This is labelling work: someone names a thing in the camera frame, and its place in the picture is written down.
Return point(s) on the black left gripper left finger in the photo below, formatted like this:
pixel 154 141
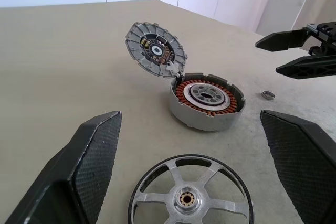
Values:
pixel 86 182

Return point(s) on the silver spoked rotor ring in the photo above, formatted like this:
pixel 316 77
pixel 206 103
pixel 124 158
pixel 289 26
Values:
pixel 187 203

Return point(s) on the silver motor cover with circuit board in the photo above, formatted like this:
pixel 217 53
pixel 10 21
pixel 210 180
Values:
pixel 136 45

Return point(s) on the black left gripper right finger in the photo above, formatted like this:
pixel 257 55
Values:
pixel 304 169

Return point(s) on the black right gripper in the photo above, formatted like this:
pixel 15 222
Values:
pixel 326 32

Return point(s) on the silver motor housing with copper windings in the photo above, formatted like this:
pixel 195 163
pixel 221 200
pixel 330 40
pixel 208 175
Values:
pixel 189 116

